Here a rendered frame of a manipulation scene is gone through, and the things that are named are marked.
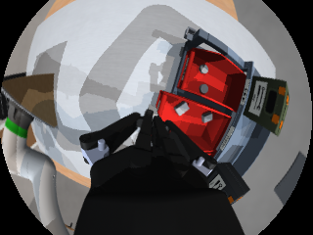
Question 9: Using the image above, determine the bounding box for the grey steel disc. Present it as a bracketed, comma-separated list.
[199, 65, 208, 73]

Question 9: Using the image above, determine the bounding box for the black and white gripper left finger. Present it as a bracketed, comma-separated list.
[79, 104, 154, 175]

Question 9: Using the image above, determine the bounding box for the dark grey metal shelf rack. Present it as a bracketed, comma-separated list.
[171, 26, 271, 177]

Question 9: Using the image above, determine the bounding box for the dark green case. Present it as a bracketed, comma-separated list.
[243, 76, 290, 136]

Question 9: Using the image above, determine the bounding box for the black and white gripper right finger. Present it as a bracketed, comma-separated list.
[151, 105, 217, 178]

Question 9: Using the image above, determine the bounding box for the black case with orange latches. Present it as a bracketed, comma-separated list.
[207, 163, 250, 205]

